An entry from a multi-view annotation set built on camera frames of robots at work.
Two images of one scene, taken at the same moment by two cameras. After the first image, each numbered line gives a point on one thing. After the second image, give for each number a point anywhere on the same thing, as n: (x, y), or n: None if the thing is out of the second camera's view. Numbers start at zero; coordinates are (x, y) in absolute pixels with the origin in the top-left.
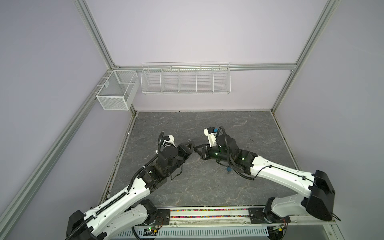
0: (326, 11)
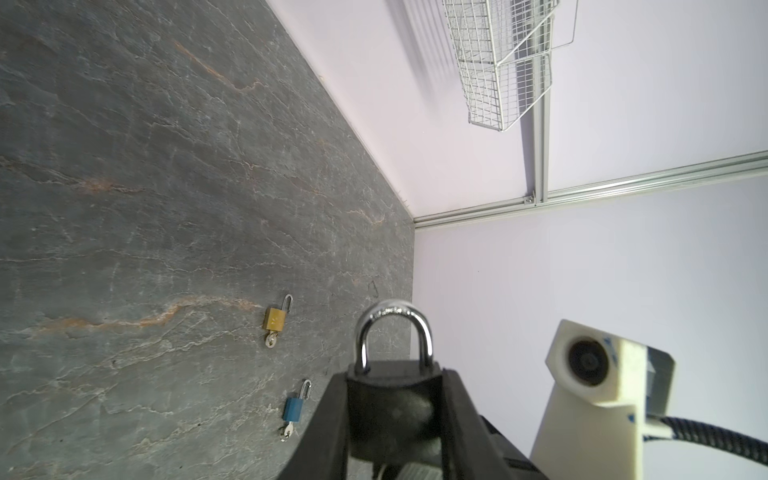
0: (545, 194)
